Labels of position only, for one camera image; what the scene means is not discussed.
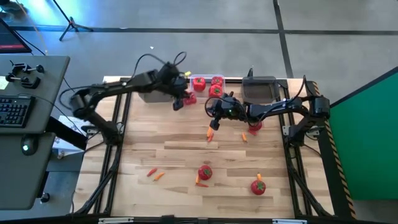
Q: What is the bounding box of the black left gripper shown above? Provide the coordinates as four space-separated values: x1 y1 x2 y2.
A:
166 63 190 111

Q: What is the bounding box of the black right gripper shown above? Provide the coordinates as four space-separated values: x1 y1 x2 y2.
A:
209 90 249 131

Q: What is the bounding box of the grey plastic basket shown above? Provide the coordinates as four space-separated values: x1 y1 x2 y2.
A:
138 90 175 104
241 75 281 105

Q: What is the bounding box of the clear plastic basket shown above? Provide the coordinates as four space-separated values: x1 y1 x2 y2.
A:
188 73 225 100

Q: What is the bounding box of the black base board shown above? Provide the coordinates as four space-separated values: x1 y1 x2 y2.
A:
306 80 355 220

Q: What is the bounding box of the black desk support bar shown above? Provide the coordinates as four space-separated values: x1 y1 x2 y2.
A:
45 115 88 151

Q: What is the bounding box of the yellow black hazard tape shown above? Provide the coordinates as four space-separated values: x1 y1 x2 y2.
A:
312 80 358 220

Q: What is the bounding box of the white box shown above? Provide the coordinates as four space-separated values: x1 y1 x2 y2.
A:
51 114 90 159

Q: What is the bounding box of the silver hinge plate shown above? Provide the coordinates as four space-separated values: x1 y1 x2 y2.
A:
272 218 308 224
98 217 134 224

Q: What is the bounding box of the black tripod stand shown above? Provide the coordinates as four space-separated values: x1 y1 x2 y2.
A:
51 0 94 42

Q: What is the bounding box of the grey desk top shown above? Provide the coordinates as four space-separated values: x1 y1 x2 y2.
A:
0 55 71 135
0 132 57 211

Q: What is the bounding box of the green panel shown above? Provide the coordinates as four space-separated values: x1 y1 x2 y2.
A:
325 65 398 201

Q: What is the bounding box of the black desk clamp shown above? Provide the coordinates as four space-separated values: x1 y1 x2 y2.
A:
9 60 45 75
5 73 42 90

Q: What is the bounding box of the black computer mouse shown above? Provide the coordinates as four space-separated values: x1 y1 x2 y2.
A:
21 136 39 156

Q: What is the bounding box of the black keyboard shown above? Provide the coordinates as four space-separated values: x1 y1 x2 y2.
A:
0 95 36 129

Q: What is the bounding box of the black computer monitor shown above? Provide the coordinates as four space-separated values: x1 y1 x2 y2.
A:
0 17 32 54

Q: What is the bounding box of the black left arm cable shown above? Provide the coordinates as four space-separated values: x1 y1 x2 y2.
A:
130 51 188 82

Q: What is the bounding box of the black aluminium table frame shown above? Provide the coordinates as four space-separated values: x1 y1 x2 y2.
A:
73 77 335 218

